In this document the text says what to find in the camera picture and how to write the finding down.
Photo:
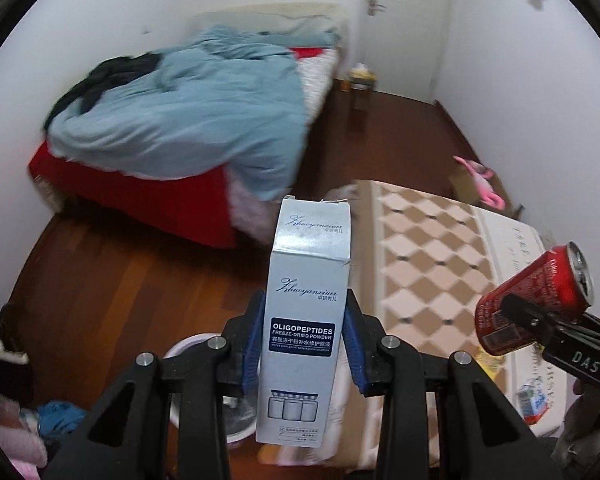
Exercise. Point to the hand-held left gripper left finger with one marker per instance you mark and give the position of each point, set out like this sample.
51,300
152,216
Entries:
250,345

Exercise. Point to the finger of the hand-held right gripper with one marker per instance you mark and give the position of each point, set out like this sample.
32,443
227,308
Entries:
527,317

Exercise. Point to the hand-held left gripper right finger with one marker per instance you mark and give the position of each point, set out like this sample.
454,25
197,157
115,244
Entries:
354,355

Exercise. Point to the red soda can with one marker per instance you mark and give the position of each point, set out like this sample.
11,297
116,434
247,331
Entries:
540,280

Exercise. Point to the white and blue carton box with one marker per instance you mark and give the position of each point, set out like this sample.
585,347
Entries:
305,310

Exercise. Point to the white bowl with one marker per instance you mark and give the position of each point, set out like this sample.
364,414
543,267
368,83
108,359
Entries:
200,400

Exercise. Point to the small blue orange packet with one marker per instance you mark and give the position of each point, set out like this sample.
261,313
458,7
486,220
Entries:
534,402

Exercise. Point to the pale pink sheet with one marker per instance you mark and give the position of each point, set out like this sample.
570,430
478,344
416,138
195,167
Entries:
252,207

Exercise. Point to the pink plastic item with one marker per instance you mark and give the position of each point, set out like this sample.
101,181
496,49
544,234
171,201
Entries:
482,182

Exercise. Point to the small cardboard box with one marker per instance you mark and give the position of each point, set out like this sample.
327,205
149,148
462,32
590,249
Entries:
462,185

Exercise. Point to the bed with blue duvet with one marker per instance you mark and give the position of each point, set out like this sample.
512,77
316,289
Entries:
145,195

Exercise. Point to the blue cloth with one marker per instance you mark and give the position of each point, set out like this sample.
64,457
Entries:
60,416

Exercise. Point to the light blue blanket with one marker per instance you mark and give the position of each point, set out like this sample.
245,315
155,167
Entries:
200,110

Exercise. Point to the pink fluffy cloth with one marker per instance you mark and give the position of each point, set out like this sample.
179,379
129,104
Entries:
10,440

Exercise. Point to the dark clothes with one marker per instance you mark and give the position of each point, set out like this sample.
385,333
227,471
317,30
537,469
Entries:
110,77

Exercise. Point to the white door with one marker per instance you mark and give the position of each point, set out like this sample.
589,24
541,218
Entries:
405,20

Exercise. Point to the pale pillow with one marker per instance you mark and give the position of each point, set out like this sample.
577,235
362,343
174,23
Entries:
290,20

